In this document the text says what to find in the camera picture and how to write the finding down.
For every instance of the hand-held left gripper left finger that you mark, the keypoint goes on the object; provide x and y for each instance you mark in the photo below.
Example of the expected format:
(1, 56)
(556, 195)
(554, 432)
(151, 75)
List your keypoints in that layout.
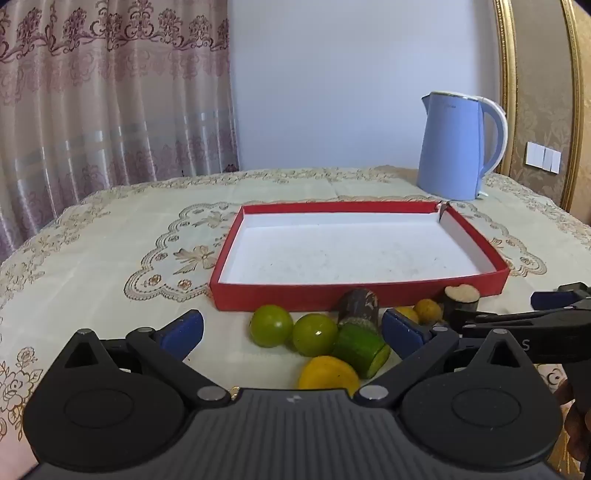
(184, 331)

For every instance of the pink floral curtain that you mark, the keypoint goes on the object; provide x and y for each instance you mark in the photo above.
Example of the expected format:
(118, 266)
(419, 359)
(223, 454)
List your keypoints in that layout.
(115, 92)

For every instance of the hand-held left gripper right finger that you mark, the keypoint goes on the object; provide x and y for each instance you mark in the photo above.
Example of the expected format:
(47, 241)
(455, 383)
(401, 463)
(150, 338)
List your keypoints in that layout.
(402, 334)

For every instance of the person's right hand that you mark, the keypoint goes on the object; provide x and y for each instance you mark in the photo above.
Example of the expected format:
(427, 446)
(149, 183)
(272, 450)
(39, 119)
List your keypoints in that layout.
(578, 415)

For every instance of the blue electric kettle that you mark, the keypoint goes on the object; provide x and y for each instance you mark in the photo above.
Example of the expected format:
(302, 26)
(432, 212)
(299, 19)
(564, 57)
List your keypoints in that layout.
(448, 147)

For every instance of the white wall switch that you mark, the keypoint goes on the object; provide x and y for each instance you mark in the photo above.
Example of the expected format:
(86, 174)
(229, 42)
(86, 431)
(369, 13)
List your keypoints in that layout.
(544, 157)

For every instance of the gold ornate frame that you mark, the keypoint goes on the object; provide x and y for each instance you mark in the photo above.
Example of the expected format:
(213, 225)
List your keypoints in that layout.
(508, 69)

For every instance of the red cardboard tray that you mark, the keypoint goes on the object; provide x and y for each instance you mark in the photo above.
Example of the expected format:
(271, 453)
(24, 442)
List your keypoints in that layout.
(346, 249)

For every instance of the longan with stem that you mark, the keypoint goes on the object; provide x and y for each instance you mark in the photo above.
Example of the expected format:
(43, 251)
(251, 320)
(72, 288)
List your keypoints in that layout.
(427, 310)

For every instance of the dark sugarcane piece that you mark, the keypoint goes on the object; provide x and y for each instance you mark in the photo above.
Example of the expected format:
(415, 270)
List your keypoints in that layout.
(358, 304)
(461, 295)

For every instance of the green tomato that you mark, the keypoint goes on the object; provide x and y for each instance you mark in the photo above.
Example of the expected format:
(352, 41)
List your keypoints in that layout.
(271, 325)
(315, 334)

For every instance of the rounded yellow mango piece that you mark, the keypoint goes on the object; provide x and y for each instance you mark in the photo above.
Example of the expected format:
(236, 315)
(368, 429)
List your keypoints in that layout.
(328, 376)

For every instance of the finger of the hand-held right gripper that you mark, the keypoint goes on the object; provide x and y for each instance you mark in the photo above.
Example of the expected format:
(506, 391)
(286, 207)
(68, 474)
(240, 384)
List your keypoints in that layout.
(556, 299)
(508, 319)

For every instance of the cucumber piece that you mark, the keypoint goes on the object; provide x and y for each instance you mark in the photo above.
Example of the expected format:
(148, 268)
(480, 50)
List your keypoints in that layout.
(358, 346)

